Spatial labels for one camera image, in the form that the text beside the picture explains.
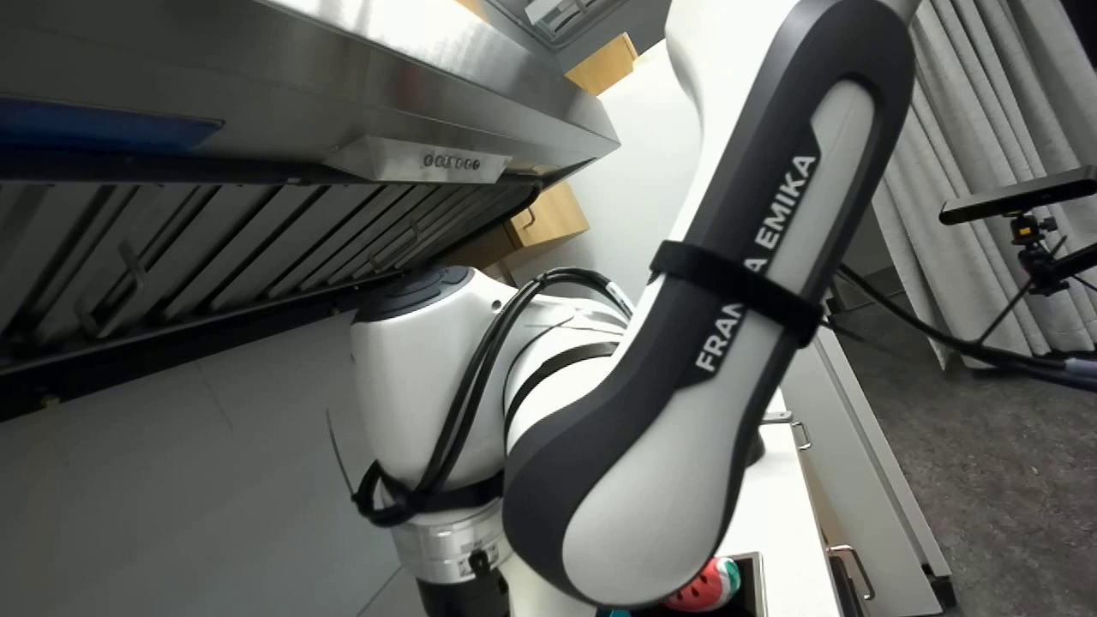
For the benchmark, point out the watermelon plush toy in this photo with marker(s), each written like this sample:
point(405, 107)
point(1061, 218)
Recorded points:
point(713, 583)

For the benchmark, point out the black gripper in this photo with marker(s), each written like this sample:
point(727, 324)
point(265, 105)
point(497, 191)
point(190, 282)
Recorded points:
point(464, 597)

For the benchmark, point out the grey curtain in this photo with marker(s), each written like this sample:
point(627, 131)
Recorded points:
point(1007, 115)

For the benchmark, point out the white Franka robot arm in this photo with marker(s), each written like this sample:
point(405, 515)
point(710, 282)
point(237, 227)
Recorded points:
point(686, 459)

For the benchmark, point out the steel range hood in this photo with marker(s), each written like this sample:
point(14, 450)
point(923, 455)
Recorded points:
point(227, 138)

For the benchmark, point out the black tripod stand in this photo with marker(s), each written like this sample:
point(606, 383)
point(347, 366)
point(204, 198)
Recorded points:
point(1017, 194)

